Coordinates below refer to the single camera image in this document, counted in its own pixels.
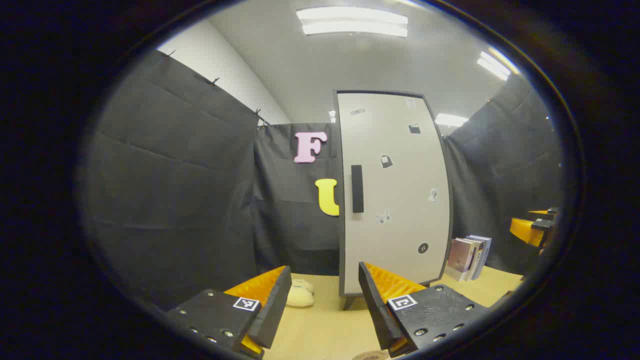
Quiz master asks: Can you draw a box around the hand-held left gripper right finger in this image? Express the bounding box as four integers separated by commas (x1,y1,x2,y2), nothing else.
358,261,493,358

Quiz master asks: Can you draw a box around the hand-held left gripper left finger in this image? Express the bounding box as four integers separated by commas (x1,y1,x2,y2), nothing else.
165,265,293,360

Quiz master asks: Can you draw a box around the grey cabinet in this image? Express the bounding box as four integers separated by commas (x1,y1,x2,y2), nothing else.
333,89,455,311

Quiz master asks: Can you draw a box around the white cabinet door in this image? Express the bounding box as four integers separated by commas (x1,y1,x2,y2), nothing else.
336,91,452,297

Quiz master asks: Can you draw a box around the black door handle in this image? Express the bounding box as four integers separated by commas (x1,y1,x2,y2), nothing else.
351,164,365,214

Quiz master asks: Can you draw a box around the cream plush toy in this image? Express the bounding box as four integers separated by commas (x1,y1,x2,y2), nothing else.
286,279,316,308

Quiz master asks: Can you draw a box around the blue book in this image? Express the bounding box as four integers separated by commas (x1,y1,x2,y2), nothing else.
470,234,493,280

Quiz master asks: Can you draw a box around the white book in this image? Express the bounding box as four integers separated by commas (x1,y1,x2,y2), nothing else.
465,236,486,281

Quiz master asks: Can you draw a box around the black backdrop cloth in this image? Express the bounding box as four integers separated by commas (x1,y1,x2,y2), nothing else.
80,49,563,311

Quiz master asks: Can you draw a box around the long ceiling light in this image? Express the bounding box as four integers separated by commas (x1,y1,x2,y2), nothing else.
476,46,521,82

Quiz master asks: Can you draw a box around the large ceiling light panel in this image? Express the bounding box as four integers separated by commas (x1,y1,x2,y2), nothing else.
296,6,409,38

